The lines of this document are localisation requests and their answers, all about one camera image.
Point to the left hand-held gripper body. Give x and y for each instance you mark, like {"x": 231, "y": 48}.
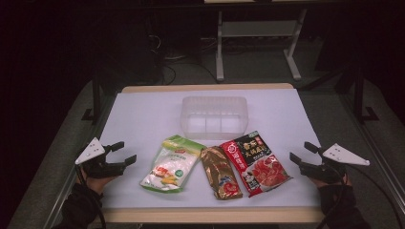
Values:
{"x": 95, "y": 167}

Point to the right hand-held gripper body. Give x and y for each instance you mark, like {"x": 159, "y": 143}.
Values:
{"x": 328, "y": 173}

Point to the red and black food packet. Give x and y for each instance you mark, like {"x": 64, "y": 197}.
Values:
{"x": 258, "y": 162}

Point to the green and white food packet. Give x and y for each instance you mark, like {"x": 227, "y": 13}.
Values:
{"x": 172, "y": 165}

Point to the gold foil food packet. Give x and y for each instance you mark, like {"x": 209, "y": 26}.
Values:
{"x": 219, "y": 175}

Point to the clear plastic container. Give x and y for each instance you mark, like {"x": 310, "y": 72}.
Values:
{"x": 213, "y": 108}

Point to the person's right hand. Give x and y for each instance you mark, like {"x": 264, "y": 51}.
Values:
{"x": 328, "y": 185}

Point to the person's left hand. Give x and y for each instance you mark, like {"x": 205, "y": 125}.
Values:
{"x": 97, "y": 184}

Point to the black metal stand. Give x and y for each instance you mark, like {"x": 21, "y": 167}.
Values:
{"x": 96, "y": 101}
{"x": 359, "y": 95}

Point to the white metal table frame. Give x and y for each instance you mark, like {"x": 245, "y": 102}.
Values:
{"x": 219, "y": 47}

